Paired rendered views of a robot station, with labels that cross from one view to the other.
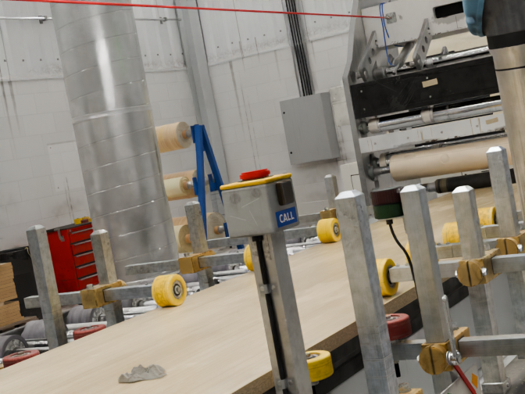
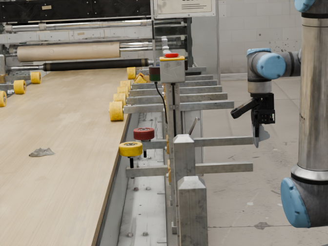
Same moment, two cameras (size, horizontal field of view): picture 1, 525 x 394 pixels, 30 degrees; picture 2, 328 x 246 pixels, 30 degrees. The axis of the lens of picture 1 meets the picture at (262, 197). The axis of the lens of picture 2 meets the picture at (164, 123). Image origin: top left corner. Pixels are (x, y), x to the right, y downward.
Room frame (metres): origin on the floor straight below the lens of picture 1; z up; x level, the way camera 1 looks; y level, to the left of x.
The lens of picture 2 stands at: (-0.21, 0.93, 1.36)
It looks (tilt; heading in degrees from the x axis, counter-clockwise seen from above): 11 degrees down; 329
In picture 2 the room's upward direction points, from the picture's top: 3 degrees counter-clockwise
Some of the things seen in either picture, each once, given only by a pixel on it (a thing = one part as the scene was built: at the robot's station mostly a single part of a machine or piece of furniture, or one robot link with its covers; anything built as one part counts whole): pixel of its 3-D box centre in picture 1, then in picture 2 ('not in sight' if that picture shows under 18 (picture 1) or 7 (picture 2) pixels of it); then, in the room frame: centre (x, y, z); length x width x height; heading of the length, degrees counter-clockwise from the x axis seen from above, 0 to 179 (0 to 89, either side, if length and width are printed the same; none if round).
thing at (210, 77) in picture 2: not in sight; (181, 78); (2.76, -1.00, 0.95); 0.37 x 0.03 x 0.03; 59
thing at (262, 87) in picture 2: not in sight; (259, 87); (1.56, -0.57, 1.05); 0.10 x 0.09 x 0.05; 149
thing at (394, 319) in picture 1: (392, 345); (144, 142); (1.79, -0.19, 0.85); 0.08 x 0.08 x 0.11
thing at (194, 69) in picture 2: not in sight; (168, 70); (3.22, -1.20, 0.95); 0.50 x 0.04 x 0.04; 59
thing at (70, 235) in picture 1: (77, 263); not in sight; (10.09, 2.00, 0.41); 0.76 x 0.48 x 0.81; 152
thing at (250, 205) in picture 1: (261, 208); (172, 70); (1.27, 0.00, 1.18); 0.07 x 0.07 x 0.08; 59
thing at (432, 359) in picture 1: (444, 350); (172, 144); (1.72, -0.27, 0.85); 0.14 x 0.06 x 0.05; 149
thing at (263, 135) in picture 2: not in sight; (262, 136); (1.55, -0.56, 0.86); 0.06 x 0.03 x 0.09; 59
